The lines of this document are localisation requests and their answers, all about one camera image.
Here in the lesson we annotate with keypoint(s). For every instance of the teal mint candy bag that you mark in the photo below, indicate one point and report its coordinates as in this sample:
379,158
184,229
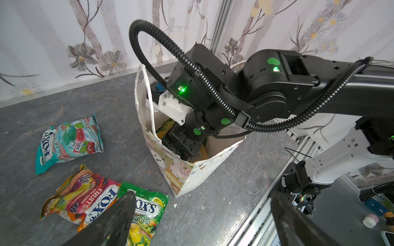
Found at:
67,142

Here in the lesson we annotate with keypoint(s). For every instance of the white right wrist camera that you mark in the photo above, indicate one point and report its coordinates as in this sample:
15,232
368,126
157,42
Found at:
166,103

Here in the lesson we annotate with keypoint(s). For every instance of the small white jar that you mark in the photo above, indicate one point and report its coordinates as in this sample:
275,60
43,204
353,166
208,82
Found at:
370,221

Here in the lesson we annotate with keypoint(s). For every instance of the orange fruits candy bag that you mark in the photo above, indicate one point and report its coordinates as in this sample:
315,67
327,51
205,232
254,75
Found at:
82,198

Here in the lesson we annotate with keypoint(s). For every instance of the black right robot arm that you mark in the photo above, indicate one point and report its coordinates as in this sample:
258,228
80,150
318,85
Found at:
277,90

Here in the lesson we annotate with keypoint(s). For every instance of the white patterned paper bag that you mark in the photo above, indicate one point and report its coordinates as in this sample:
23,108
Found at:
182,176

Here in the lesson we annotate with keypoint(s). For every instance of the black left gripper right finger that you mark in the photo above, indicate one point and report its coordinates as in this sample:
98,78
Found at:
294,228

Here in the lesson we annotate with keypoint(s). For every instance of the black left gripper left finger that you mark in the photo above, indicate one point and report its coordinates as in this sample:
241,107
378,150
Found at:
111,228

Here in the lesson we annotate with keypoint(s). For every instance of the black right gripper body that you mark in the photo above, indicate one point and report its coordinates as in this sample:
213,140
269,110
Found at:
186,140

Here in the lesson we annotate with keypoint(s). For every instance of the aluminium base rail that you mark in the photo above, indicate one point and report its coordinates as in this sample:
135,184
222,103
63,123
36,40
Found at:
259,227

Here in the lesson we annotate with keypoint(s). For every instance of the green tea candy bag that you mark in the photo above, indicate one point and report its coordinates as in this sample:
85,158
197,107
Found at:
149,209

